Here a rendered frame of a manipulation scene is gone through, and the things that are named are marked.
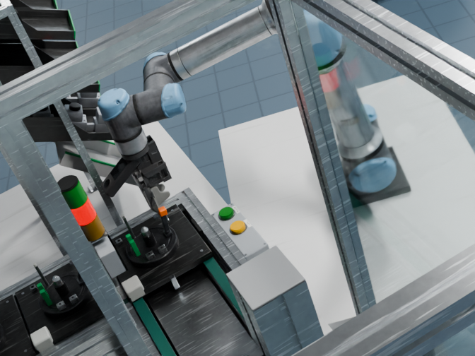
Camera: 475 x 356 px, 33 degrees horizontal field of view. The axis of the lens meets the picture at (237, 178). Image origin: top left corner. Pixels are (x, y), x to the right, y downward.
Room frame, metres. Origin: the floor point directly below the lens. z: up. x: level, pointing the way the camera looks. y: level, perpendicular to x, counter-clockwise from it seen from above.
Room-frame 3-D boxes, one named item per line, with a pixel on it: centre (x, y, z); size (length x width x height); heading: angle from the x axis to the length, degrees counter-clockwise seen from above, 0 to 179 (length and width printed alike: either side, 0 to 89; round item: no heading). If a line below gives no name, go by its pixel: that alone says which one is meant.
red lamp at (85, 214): (1.39, 0.34, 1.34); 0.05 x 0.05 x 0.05
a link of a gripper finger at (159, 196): (1.61, 0.20, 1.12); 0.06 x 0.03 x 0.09; 104
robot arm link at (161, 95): (1.63, 0.11, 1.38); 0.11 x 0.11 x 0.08; 83
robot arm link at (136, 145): (1.62, 0.21, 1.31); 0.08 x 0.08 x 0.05
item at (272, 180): (1.69, -0.30, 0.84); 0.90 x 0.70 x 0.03; 174
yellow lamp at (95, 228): (1.39, 0.34, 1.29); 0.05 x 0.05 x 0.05
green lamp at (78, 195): (1.39, 0.34, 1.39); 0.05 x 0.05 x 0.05
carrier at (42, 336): (1.54, 0.52, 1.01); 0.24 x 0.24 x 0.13; 14
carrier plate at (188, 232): (1.61, 0.27, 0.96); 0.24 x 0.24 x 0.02; 14
